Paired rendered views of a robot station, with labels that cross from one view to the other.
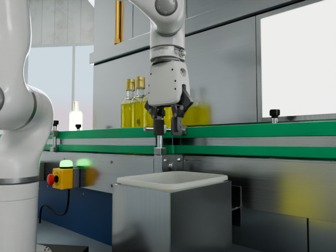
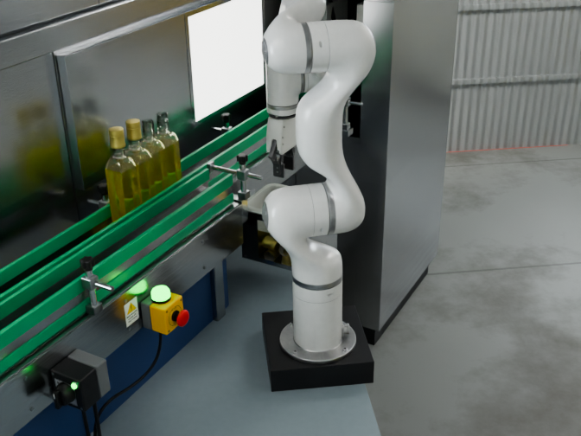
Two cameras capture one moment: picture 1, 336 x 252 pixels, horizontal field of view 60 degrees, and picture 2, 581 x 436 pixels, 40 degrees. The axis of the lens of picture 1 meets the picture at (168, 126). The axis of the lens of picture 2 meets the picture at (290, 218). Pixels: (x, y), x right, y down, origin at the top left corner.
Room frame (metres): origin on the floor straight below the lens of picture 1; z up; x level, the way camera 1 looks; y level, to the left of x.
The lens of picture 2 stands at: (1.10, 1.92, 2.00)
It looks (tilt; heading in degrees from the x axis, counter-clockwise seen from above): 28 degrees down; 257
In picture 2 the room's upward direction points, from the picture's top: 1 degrees counter-clockwise
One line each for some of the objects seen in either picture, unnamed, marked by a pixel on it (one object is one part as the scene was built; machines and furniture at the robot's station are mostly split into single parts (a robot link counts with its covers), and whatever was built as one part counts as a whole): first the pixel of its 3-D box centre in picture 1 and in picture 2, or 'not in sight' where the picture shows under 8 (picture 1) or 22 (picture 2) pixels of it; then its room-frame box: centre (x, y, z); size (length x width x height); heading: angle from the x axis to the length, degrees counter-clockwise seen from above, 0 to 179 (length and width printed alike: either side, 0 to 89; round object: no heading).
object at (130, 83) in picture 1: (130, 85); (117, 137); (1.12, 0.15, 1.31); 0.04 x 0.04 x 0.04
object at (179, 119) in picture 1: (180, 120); (290, 156); (0.66, -0.03, 1.14); 0.03 x 0.03 x 0.07; 49
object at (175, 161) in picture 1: (169, 166); (231, 206); (0.84, -0.01, 1.02); 0.09 x 0.04 x 0.07; 138
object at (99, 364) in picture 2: (31, 172); (80, 381); (1.25, 0.58, 0.96); 0.08 x 0.08 x 0.08; 48
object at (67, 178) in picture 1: (65, 178); (163, 312); (1.06, 0.37, 0.96); 0.07 x 0.07 x 0.07; 48
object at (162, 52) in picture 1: (168, 56); (283, 106); (0.69, 0.00, 1.29); 0.09 x 0.08 x 0.03; 49
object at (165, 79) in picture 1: (167, 82); (283, 129); (0.69, 0.00, 1.23); 0.10 x 0.07 x 0.11; 49
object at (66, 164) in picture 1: (66, 164); (160, 293); (1.06, 0.37, 1.01); 0.04 x 0.04 x 0.03
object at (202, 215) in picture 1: (181, 214); (281, 227); (0.69, -0.03, 0.92); 0.27 x 0.17 x 0.15; 138
